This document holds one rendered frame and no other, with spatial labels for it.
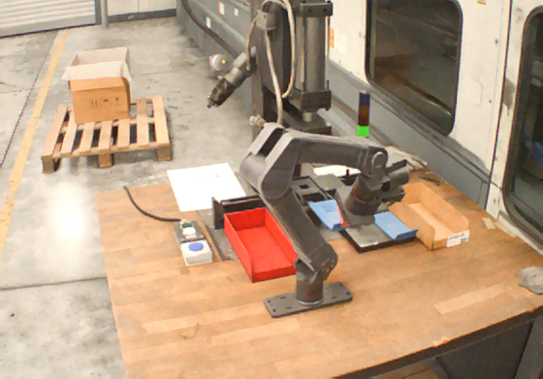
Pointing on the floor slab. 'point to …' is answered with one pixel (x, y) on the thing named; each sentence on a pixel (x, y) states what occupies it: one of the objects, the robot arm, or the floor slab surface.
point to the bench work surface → (451, 283)
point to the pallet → (62, 125)
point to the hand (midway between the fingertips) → (344, 224)
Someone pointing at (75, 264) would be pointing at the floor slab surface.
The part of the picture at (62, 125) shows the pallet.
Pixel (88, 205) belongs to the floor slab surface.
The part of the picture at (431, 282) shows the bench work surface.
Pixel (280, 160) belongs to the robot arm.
